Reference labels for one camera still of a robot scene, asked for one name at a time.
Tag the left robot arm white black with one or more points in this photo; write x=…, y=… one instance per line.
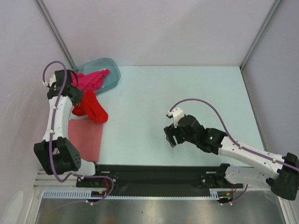
x=55, y=150

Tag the folded pink t-shirt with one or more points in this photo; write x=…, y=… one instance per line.
x=85, y=135

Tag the red t-shirt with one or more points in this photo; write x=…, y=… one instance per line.
x=90, y=107

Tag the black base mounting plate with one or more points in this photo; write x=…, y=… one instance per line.
x=159, y=181

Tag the white slotted cable duct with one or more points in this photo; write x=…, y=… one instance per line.
x=74, y=194

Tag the magenta crumpled t-shirt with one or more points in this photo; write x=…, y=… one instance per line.
x=90, y=82

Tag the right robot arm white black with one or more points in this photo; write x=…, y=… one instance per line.
x=279, y=173

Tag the teal plastic basin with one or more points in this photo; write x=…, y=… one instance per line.
x=111, y=80

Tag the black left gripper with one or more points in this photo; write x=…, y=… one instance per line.
x=76, y=101

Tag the aluminium frame rail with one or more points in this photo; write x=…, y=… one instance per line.
x=44, y=181

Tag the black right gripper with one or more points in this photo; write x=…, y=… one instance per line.
x=170, y=131

